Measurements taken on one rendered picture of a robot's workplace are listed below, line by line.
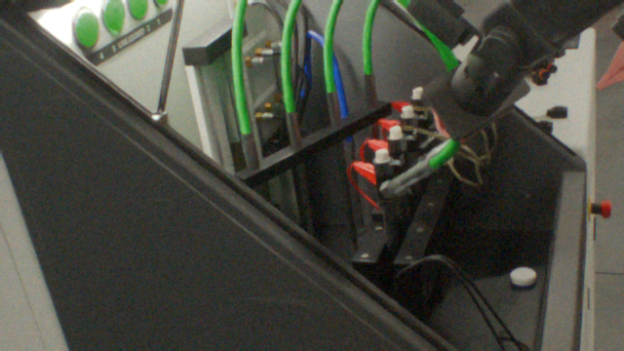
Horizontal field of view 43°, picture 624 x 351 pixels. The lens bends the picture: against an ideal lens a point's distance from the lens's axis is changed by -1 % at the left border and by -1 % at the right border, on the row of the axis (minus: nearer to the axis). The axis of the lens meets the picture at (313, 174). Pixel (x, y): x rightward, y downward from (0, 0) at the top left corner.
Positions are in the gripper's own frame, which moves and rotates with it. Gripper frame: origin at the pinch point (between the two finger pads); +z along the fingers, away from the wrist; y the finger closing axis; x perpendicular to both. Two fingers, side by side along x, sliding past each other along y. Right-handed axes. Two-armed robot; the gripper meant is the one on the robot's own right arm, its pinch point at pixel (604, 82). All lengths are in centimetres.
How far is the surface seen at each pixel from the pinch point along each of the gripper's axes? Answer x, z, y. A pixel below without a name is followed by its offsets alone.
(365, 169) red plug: 6.8, 31.5, 12.7
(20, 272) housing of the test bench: 50, 44, 30
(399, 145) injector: 0.9, 28.8, 12.0
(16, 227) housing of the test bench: 50, 38, 33
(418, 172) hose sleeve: 18.2, 15.9, 7.1
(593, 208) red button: -42, 38, -20
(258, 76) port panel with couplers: -8, 47, 38
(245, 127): 13.5, 37.1, 28.8
